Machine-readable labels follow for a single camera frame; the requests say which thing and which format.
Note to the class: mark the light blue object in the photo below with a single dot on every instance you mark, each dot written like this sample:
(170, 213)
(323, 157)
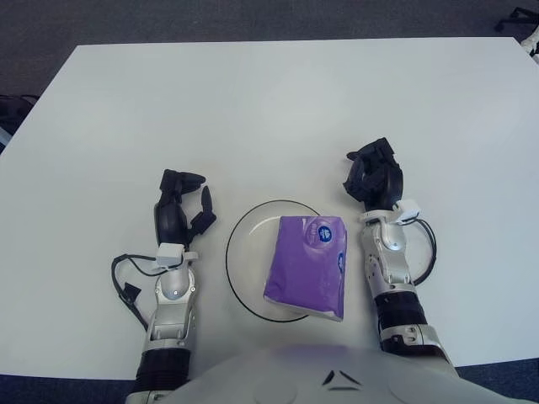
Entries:
(2, 139)

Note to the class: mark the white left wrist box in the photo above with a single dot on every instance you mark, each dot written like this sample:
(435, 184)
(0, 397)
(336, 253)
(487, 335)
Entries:
(170, 252)

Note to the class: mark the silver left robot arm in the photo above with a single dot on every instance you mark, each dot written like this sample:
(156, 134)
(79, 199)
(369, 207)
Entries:
(168, 311)

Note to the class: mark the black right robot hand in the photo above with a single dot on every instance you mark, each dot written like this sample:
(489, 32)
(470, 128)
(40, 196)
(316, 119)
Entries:
(391, 181)

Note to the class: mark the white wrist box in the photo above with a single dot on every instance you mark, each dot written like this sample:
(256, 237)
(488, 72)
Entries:
(409, 209)
(170, 252)

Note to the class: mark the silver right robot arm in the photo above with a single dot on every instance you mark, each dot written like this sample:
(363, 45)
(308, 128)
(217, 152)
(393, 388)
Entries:
(391, 269)

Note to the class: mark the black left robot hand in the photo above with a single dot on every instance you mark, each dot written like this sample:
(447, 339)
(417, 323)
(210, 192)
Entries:
(167, 216)

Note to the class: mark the white plate with black rim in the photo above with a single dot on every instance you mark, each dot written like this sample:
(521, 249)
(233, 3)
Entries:
(250, 261)

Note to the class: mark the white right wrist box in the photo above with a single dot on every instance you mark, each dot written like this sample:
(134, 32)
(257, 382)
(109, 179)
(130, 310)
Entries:
(409, 209)

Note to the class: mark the black office chair base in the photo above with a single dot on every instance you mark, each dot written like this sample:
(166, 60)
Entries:
(518, 19)

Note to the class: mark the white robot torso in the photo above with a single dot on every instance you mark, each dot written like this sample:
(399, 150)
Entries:
(295, 374)

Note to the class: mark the purple tissue paper pack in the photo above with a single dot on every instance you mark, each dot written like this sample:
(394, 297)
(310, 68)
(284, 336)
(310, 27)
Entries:
(303, 269)

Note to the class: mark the white machine part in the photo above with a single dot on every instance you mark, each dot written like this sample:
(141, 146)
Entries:
(532, 46)

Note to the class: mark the black bag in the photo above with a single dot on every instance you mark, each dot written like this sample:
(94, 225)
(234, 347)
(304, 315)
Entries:
(14, 107)

